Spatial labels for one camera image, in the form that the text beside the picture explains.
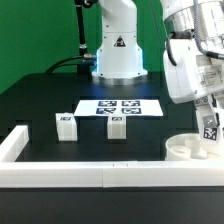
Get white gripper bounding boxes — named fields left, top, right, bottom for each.
left=163, top=31, right=224, bottom=134

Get white round stool seat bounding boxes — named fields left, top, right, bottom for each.
left=165, top=133, right=224, bottom=161

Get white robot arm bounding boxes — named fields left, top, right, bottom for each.
left=92, top=0, right=224, bottom=128

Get white marker sheet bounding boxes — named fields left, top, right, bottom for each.
left=74, top=99, right=163, bottom=117

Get white U-shaped fence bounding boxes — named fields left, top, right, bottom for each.
left=0, top=125, right=224, bottom=188

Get black cable with connector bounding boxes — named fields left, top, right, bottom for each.
left=45, top=53, right=98, bottom=75

